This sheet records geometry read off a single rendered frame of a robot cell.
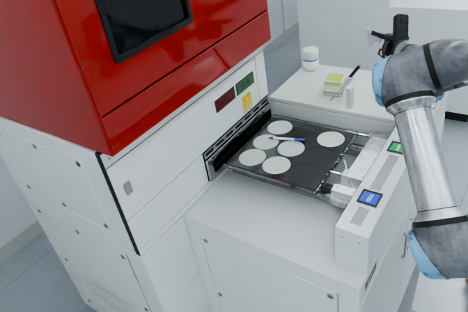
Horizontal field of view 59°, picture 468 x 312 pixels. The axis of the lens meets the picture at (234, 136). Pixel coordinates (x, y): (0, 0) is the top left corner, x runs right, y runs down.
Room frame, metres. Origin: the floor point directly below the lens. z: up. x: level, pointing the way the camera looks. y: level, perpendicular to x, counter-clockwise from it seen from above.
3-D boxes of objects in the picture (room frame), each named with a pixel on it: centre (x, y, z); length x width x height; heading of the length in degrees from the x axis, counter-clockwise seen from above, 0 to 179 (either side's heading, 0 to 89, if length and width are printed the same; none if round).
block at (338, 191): (0.96, -0.31, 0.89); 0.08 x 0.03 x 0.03; 50
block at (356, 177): (1.02, -0.36, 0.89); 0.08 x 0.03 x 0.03; 50
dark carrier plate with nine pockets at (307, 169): (1.24, -0.20, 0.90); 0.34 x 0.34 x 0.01; 50
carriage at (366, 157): (1.08, -0.41, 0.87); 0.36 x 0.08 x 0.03; 140
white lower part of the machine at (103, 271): (1.46, 0.36, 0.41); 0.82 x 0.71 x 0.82; 140
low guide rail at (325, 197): (1.11, -0.17, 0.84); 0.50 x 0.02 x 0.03; 50
